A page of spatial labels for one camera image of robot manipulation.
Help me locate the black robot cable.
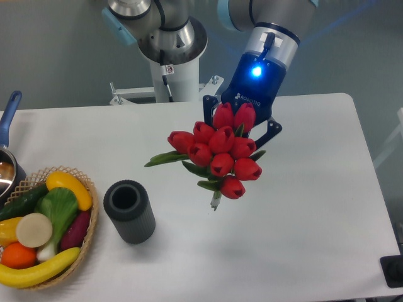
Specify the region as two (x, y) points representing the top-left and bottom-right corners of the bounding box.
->
(159, 50), (175, 103)

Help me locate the orange fruit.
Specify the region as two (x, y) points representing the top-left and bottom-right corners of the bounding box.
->
(1, 242), (37, 269)

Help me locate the dark green cucumber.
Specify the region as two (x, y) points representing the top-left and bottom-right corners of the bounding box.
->
(1, 184), (48, 221)

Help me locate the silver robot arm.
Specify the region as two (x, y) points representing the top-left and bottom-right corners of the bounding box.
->
(102, 1), (319, 147)

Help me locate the beige round slice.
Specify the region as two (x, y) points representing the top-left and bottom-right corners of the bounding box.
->
(16, 213), (53, 248)

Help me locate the woven wicker basket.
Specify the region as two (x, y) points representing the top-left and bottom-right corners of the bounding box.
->
(6, 166), (99, 290)

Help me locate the yellow pepper left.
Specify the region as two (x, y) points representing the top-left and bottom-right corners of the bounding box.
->
(0, 217), (22, 247)

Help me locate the green bok choy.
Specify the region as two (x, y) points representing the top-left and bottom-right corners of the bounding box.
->
(35, 187), (78, 262)

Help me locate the purple sweet potato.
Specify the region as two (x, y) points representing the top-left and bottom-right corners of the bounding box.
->
(60, 211), (91, 251)

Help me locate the yellow banana front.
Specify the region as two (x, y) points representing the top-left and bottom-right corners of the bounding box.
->
(1, 247), (81, 289)

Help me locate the black device table edge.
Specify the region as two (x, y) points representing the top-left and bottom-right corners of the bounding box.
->
(380, 255), (402, 288)

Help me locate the blue handled saucepan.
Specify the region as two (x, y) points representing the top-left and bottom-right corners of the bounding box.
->
(1, 91), (26, 208)

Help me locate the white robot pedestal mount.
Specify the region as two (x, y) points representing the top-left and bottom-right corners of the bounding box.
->
(110, 58), (224, 105)

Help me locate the red tulip bouquet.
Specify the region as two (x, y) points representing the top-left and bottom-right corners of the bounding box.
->
(145, 103), (265, 210)

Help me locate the dark grey ribbed vase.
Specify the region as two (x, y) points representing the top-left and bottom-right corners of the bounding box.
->
(103, 180), (156, 244)

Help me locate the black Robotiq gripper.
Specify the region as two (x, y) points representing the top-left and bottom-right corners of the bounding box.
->
(202, 22), (300, 150)

